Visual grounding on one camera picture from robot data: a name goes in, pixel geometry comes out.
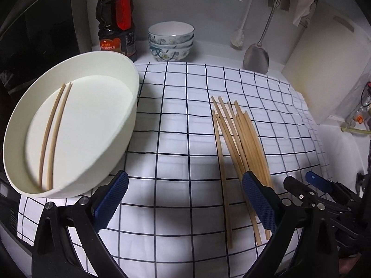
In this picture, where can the white round basin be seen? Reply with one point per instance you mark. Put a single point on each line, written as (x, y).
(87, 121)

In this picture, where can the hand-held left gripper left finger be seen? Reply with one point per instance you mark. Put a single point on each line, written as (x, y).
(111, 199)

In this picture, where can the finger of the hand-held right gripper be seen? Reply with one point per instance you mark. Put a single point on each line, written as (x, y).
(298, 192)
(318, 179)

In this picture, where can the metal spatula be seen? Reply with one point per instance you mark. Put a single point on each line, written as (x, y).
(256, 58)

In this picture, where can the white black checked cloth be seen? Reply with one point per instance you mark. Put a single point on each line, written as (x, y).
(174, 150)

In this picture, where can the gas valve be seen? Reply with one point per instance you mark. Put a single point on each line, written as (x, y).
(361, 113)

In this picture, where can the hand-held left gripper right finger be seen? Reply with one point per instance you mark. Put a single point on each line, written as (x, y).
(258, 202)

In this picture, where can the floral ceramic bowl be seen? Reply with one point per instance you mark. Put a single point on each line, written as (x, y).
(171, 57)
(171, 33)
(171, 49)

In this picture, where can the white ladle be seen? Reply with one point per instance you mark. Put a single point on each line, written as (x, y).
(245, 14)

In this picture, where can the pile of wooden chopsticks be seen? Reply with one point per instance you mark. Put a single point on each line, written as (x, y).
(232, 139)

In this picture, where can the dark soy sauce bottle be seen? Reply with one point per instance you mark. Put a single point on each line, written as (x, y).
(116, 40)

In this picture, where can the beige hanging rag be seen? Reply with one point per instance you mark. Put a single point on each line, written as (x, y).
(301, 3)

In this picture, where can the white cutting board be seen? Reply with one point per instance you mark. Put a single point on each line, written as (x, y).
(327, 78)

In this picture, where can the black stove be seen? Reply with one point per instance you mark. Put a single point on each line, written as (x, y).
(43, 34)

